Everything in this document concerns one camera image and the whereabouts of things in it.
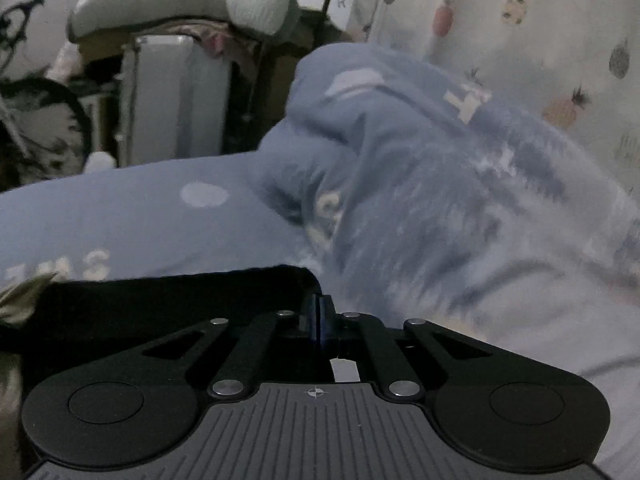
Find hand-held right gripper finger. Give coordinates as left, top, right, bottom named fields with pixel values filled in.
left=134, top=294, right=321, bottom=401
left=320, top=294, right=501, bottom=401

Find black garment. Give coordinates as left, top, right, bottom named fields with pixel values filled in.
left=20, top=266, right=323, bottom=396

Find blue printed blanket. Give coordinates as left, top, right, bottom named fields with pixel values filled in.
left=0, top=42, right=640, bottom=466

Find white suitcase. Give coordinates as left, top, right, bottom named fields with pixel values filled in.
left=117, top=35, right=233, bottom=167

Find white round object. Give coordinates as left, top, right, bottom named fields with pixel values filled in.
left=82, top=151, right=119, bottom=174

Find pink crumpled cloth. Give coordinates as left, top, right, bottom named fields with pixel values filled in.
left=190, top=24, right=262, bottom=63

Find olive cloth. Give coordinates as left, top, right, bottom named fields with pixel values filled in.
left=0, top=275, right=48, bottom=463

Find black bicycle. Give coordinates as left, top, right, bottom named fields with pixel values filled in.
left=0, top=0, right=94, bottom=163

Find white fruit-print cloth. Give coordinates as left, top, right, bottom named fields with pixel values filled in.
left=345, top=0, right=640, bottom=201

